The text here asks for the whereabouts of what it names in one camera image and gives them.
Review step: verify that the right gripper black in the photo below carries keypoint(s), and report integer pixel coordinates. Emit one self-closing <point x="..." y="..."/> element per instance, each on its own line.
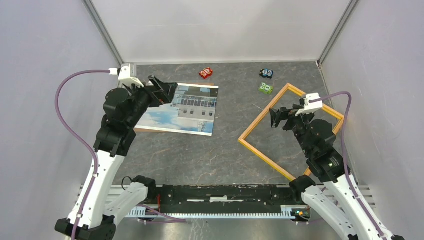
<point x="288" y="114"/>

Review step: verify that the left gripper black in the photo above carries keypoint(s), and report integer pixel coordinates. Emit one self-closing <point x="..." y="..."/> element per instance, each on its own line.
<point x="168" y="89"/>

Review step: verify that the building photo print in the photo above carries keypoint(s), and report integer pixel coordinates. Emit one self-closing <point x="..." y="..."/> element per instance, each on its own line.
<point x="185" y="112"/>

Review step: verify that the wooden picture frame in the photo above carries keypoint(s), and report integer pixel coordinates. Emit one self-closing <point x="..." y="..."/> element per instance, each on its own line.
<point x="288" y="87"/>

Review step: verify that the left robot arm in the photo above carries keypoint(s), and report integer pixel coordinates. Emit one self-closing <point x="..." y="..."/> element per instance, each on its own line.
<point x="92" y="218"/>

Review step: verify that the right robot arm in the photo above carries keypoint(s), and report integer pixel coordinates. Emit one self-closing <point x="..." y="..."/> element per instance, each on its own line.
<point x="350" y="215"/>

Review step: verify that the green toy block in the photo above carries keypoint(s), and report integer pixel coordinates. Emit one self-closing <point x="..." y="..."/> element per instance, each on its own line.
<point x="265" y="88"/>

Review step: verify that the brown cardboard backing board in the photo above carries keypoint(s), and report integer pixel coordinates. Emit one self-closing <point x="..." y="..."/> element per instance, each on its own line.
<point x="145" y="130"/>

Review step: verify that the black blue toy block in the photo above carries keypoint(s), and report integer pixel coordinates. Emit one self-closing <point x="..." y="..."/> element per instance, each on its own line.
<point x="266" y="73"/>

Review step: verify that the red toy block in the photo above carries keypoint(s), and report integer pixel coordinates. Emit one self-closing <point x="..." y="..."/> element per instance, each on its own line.
<point x="206" y="73"/>

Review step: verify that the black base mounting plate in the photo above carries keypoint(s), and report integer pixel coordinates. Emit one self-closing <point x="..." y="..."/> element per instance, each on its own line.
<point x="222" y="199"/>

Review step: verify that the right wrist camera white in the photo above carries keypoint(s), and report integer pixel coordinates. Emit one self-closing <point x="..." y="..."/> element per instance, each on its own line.
<point x="309" y="104"/>

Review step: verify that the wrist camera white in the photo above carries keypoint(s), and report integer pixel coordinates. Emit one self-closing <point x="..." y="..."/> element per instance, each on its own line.
<point x="309" y="104"/>
<point x="126" y="75"/>

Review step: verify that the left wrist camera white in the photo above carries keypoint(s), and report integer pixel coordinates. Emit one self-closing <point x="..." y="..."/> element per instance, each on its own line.
<point x="126" y="75"/>

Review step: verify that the aluminium rail base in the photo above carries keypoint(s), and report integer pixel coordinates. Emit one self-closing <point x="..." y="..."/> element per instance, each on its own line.
<point x="287" y="212"/>

